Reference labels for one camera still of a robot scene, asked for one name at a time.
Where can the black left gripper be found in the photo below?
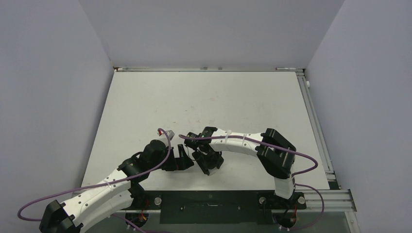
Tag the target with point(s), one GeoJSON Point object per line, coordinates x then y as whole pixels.
{"type": "Point", "coordinates": [182, 162]}

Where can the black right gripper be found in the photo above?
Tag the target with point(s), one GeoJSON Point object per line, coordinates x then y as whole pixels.
{"type": "Point", "coordinates": [217, 161]}

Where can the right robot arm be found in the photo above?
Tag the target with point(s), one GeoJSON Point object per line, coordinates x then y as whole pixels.
{"type": "Point", "coordinates": [273, 150]}

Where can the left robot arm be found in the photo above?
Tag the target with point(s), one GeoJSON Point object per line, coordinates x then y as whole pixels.
{"type": "Point", "coordinates": [119, 190]}

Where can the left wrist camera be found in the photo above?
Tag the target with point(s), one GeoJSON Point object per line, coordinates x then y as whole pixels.
{"type": "Point", "coordinates": [164, 134]}

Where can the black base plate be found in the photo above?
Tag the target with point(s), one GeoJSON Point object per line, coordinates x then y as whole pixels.
{"type": "Point", "coordinates": [216, 207]}

